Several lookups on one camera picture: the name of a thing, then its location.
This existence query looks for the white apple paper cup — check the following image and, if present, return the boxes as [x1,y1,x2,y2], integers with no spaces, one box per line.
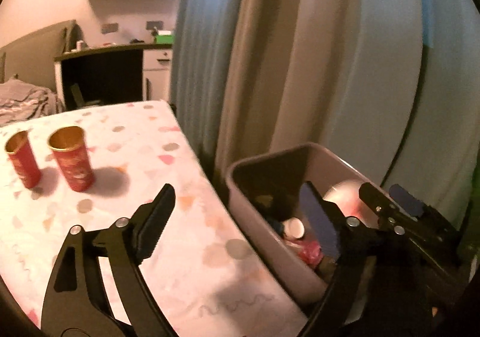
[282,217,305,240]
[323,180,364,218]

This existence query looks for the pink plastic bag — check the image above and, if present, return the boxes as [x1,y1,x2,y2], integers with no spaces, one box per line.
[293,240,324,269]

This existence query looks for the red gold cup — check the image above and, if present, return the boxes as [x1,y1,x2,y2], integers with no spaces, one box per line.
[47,126,95,192]
[5,131,41,189]

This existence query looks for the brown plastic trash bin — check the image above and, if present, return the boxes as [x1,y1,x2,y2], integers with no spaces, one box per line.
[225,142,373,309]

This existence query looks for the patterned pink tablecloth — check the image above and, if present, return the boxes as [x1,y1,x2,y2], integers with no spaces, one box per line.
[1,102,306,336]

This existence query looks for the blue and beige curtains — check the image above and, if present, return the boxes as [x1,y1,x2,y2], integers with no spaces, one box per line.
[171,0,479,226]

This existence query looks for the bed with grey bedding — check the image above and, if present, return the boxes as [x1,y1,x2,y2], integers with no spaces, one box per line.
[0,78,65,127]

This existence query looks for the dark desk with white drawers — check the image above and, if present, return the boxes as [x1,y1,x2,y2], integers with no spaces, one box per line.
[54,43,173,110]

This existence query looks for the padded brown headboard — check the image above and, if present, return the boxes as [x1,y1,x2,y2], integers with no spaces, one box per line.
[1,19,80,93]

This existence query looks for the green box on desk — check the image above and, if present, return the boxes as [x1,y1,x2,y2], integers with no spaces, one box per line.
[154,30,174,45]

